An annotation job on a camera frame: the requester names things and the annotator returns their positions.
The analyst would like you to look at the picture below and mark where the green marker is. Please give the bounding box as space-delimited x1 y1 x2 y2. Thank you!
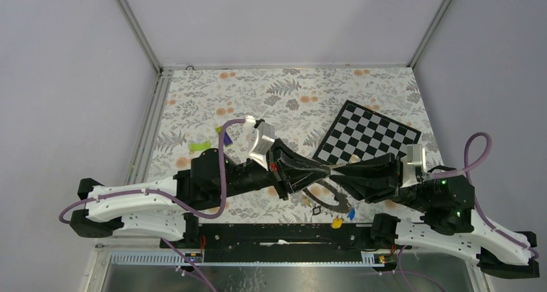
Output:
189 141 211 152

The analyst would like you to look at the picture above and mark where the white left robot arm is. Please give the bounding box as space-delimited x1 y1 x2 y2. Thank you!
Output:
59 116 332 248

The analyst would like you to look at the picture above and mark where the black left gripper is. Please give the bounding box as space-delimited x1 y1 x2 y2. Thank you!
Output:
219 140 332 202

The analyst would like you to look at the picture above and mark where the black white chessboard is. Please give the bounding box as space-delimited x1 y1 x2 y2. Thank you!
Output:
312 100 421 165

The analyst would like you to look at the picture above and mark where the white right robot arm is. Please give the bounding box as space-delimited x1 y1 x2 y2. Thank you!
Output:
330 144 540 279

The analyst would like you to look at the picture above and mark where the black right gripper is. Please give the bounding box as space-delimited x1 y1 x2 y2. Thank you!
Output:
328 150 432 211

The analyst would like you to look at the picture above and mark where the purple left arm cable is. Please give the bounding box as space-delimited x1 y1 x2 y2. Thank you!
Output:
58 118 262 292

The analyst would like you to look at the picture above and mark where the black front rail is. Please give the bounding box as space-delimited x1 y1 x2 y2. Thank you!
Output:
170 219 397 249

